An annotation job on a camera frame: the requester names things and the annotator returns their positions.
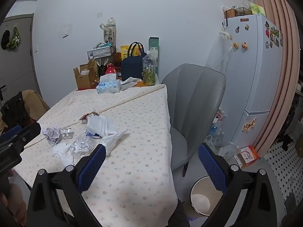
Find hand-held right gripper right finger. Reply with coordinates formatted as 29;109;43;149
198;142;284;227

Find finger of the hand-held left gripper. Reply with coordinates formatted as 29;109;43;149
0;122;42;147
0;125;23;139

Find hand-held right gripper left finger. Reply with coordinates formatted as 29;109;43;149
27;144;107;227

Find printed paper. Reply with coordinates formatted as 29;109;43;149
43;127;62;146

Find crushed clear plastic bottle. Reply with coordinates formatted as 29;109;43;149
69;134;100;158

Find white tissue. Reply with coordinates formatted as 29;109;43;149
52;143;76;166

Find beige waste bin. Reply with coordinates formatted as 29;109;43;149
189;176;225;218

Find white plastic bag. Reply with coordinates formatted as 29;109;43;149
86;115;128;155

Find small red white carton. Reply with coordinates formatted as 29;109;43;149
79;111;101;123

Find person's left hand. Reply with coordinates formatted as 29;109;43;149
0;183;27;227

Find pile of empty plastic bottles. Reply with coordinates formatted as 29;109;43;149
205;109;241;162

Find orange white box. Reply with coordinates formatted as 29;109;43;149
233;145;260;169

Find person's dark trousers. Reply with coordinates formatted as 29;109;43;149
168;199;190;227

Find orange gold fridge magnet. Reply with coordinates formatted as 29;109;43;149
241;117;258;132

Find grey door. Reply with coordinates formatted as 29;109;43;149
0;14;39;106

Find dotted cream tablecloth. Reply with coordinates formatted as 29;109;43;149
13;84;179;227

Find open cardboard box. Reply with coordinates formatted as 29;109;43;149
73;64;98;90

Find grey upholstered chair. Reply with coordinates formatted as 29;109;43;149
161;63;226;177

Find blue white tissue box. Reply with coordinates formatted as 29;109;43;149
96;74;121;94

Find golden brown packet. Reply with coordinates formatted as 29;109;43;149
88;60;99;81

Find green hat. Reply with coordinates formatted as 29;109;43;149
7;25;21;50

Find black hat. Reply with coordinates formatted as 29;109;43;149
1;26;11;51

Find white paper sheets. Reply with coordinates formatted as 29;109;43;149
120;77;143;91

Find black utensil cup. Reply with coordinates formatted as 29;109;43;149
97;58;109;76

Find white fridge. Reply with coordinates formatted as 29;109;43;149
221;14;284;152

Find navy lunch bag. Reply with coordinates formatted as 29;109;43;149
120;42;145;82

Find clear bottle with green print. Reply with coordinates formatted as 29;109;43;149
142;50;157;86

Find pink curtain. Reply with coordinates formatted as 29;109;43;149
248;0;303;155

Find white hanging bag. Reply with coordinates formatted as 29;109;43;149
219;27;232;76

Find yellow snack packet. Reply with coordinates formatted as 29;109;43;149
120;45;141;61

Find tall green box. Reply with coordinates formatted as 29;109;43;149
149;37;160;74

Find cluster of fridge magnets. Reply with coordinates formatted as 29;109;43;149
264;20;284;49

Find brown wicker basket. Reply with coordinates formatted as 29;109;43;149
223;6;237;19

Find green patterned box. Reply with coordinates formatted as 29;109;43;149
250;2;267;17

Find black wire basket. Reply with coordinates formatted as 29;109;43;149
87;47;114;61

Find white carton bag with handles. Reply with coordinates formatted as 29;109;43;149
99;18;117;49

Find dark wire basket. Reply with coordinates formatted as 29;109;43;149
234;5;253;16

